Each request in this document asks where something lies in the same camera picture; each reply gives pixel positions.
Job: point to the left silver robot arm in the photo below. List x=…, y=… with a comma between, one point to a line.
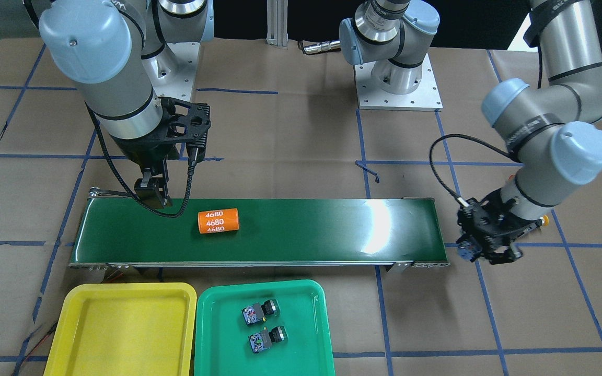
x=549, y=130

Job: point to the aluminium frame post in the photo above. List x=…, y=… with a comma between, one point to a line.
x=276, y=20

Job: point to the orange cylinder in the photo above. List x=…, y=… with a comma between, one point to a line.
x=219, y=220

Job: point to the yellow plastic tray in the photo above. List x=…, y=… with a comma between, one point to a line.
x=125, y=329

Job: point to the green conveyor belt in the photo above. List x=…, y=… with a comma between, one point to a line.
x=117, y=232

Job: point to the green plastic tray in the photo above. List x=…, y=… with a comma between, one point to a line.
x=221, y=343

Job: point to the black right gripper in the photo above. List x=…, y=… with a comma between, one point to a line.
x=140, y=152

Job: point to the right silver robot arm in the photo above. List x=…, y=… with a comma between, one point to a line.
x=121, y=56

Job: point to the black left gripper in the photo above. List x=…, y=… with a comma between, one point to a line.
x=505, y=254

